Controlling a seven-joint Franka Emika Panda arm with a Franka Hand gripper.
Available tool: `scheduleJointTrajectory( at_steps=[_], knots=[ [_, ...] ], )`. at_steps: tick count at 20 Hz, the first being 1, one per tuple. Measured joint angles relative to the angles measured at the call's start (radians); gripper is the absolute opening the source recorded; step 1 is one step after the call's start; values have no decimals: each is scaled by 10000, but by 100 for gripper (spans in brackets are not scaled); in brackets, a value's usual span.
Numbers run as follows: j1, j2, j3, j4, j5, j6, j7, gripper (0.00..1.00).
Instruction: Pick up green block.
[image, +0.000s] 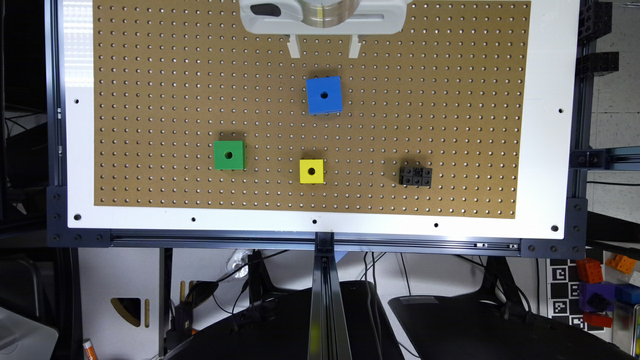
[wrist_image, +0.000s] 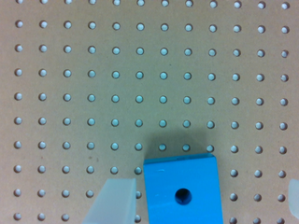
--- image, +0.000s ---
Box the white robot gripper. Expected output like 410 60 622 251
239 0 409 59

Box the green block with hole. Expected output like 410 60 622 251
214 140 246 170

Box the blue block with hole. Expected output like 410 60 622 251
306 76 343 115

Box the yellow block with hole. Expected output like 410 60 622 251
299 159 324 184

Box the black interlocking brick block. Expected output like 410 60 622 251
399 167 432 187

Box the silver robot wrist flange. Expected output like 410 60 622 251
298 0 360 28

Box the brown pegboard panel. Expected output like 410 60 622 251
93 1 531 219

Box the black brick stack top right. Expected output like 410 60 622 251
576 1 619 77

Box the black chair left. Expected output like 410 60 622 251
167 281 403 360

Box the black chair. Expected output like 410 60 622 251
167 281 403 360
389 296 633 360

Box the black chair right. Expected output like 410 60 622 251
389 296 633 360

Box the black white fiducial marker sheet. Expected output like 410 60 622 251
546 259 605 334

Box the purple toy brick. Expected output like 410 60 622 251
579 282 616 312

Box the light orange toy brick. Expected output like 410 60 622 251
605 254 637 275

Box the red toy brick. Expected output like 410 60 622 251
583 312 613 328

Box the blue toy brick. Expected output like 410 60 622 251
615 284 640 305

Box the white table frame board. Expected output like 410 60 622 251
50 1 579 240

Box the aluminium centre support rail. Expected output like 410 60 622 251
308 232 352 360

